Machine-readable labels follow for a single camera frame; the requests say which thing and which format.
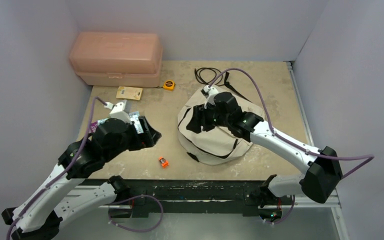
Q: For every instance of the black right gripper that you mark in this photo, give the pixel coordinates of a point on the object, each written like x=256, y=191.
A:
x=204, y=117

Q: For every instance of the tan paper card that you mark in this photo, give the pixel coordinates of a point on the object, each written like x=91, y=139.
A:
x=129, y=93

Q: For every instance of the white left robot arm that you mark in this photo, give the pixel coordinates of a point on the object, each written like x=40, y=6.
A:
x=46, y=211

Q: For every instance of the beige canvas backpack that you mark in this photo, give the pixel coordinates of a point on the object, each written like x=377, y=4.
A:
x=213, y=147

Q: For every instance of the pink plastic storage box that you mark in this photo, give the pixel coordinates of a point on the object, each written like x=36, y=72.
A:
x=114, y=59

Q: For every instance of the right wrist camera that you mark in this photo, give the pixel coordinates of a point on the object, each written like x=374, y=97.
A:
x=208, y=91

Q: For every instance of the light blue treehouse book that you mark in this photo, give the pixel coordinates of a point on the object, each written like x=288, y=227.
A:
x=130, y=118

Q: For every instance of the yellow tape measure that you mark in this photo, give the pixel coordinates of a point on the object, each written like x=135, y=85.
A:
x=169, y=85

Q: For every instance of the orange pencil sharpener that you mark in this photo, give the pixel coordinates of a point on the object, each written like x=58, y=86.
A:
x=164, y=163

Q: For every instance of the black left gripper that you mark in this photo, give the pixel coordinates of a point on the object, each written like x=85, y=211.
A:
x=147, y=139

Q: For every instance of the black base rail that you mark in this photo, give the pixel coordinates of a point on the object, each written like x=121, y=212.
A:
x=221, y=197

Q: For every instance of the purple paperback book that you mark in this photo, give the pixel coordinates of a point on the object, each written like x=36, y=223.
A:
x=93, y=126

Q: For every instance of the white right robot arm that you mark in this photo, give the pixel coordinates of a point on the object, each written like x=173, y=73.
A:
x=319, y=173

